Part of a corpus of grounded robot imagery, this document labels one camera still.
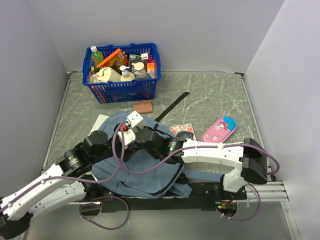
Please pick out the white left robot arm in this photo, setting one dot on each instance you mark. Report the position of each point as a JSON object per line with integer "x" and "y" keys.
{"x": 68, "y": 180}

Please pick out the brown leather wallet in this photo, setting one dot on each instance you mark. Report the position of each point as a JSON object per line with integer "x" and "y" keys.
{"x": 143, "y": 107}

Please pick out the blue student backpack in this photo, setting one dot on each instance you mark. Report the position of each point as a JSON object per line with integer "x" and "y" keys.
{"x": 155, "y": 182}

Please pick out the green drink bottle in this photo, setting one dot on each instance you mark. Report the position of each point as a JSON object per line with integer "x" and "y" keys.
{"x": 96, "y": 55}

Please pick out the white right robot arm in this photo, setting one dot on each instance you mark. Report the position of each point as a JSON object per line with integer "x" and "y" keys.
{"x": 247, "y": 159}

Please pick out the black packaged item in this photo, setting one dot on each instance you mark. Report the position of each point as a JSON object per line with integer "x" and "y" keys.
{"x": 133, "y": 58}

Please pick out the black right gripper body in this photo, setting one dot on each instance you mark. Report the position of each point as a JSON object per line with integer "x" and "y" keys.
{"x": 155, "y": 154}

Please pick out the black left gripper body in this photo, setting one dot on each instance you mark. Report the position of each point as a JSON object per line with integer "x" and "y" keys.
{"x": 108, "y": 152}

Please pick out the white notebook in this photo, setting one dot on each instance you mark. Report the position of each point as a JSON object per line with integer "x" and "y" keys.
{"x": 98, "y": 122}

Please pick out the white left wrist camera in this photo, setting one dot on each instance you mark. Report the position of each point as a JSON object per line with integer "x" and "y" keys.
{"x": 128, "y": 137}

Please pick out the pink cartoon pencil case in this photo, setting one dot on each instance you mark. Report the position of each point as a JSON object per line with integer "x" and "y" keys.
{"x": 220, "y": 131}

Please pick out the blue plastic shopping basket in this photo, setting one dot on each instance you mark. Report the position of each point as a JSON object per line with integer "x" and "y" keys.
{"x": 136, "y": 90}

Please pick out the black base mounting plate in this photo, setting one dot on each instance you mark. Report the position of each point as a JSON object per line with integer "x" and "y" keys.
{"x": 160, "y": 200}

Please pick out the grey pump bottle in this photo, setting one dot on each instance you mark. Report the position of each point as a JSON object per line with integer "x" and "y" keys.
{"x": 141, "y": 73}

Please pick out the orange snack box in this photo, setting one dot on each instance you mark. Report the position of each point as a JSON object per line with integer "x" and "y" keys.
{"x": 115, "y": 60}

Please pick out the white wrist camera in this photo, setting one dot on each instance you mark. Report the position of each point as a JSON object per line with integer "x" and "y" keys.
{"x": 136, "y": 120}
{"x": 128, "y": 137}

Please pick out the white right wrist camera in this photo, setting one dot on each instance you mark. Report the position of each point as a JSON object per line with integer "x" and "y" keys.
{"x": 136, "y": 120}

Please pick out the cream pump bottle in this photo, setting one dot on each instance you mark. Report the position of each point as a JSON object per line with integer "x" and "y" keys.
{"x": 126, "y": 75}

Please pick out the aluminium front rail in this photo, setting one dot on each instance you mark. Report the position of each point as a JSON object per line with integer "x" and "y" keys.
{"x": 155, "y": 196}

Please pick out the pink orange bottle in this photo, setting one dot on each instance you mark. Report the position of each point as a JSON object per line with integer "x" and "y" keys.
{"x": 151, "y": 67}

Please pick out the floral Little Women book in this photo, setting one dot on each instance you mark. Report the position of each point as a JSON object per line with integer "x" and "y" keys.
{"x": 185, "y": 130}

